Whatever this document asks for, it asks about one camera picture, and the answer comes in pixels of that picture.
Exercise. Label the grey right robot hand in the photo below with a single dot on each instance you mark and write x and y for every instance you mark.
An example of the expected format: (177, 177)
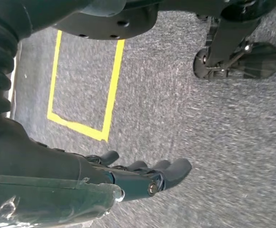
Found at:
(45, 176)

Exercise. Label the yellow floor tape square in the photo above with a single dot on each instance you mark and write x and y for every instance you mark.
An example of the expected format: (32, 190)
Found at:
(112, 94)

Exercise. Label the black robot torso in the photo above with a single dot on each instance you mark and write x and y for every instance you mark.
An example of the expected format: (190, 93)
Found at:
(104, 25)

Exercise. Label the black robot foot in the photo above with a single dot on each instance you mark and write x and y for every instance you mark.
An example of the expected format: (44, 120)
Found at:
(257, 59)

